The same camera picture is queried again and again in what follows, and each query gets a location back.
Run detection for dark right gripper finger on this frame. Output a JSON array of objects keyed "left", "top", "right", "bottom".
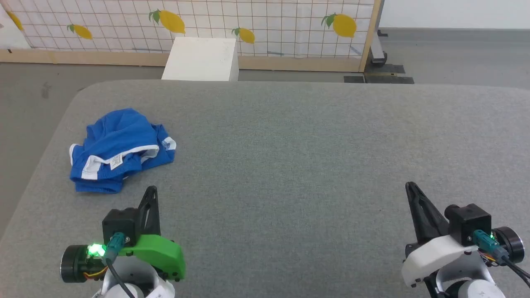
[
  {"left": 415, "top": 186, "right": 451, "bottom": 243},
  {"left": 405, "top": 182, "right": 433, "bottom": 245}
]

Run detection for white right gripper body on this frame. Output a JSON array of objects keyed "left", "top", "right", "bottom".
[{"left": 400, "top": 226, "right": 525, "bottom": 288}]

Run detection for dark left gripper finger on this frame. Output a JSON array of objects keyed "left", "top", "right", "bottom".
[
  {"left": 137, "top": 187, "right": 152, "bottom": 236},
  {"left": 150, "top": 186, "right": 161, "bottom": 236}
]

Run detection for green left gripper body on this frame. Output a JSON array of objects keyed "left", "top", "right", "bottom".
[{"left": 60, "top": 234, "right": 186, "bottom": 284}]

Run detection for blue shorts with white trim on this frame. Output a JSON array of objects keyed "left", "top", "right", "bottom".
[{"left": 69, "top": 108, "right": 177, "bottom": 194}]

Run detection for black floor plate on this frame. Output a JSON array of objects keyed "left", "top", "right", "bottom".
[{"left": 364, "top": 73, "right": 414, "bottom": 84}]

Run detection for white box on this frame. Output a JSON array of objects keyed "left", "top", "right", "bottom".
[{"left": 161, "top": 37, "right": 240, "bottom": 82}]

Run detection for lemon print partition screen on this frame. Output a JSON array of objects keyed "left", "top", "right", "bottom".
[{"left": 0, "top": 0, "right": 382, "bottom": 73}]

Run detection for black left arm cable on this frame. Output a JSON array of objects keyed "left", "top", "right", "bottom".
[{"left": 104, "top": 233, "right": 137, "bottom": 298}]

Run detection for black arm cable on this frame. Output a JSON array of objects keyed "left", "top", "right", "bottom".
[
  {"left": 473, "top": 230, "right": 530, "bottom": 288},
  {"left": 104, "top": 233, "right": 137, "bottom": 298}
]

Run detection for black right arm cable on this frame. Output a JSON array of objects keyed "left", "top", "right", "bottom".
[{"left": 473, "top": 230, "right": 530, "bottom": 288}]

